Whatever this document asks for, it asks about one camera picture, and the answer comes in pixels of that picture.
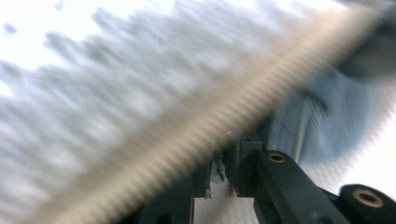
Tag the light blue cloth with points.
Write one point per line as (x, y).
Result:
(330, 124)

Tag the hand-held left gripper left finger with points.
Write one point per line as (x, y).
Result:
(202, 182)

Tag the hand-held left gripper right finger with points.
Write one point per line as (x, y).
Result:
(247, 171)

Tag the white mesh laundry bag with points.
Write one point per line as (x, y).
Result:
(140, 93)

